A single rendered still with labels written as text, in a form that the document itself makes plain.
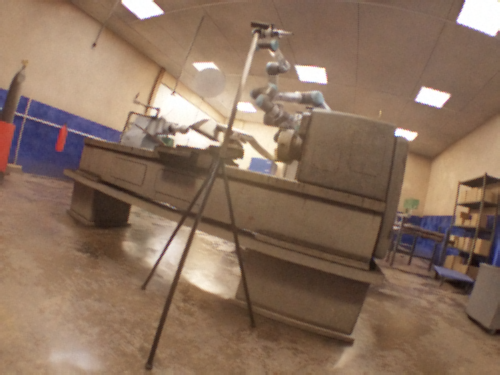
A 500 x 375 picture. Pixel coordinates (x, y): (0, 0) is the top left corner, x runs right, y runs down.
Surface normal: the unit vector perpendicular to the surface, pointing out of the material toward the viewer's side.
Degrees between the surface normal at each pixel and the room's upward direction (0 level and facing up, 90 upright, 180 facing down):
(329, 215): 90
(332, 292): 90
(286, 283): 90
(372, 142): 90
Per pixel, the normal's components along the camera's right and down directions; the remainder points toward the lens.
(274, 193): -0.34, -0.10
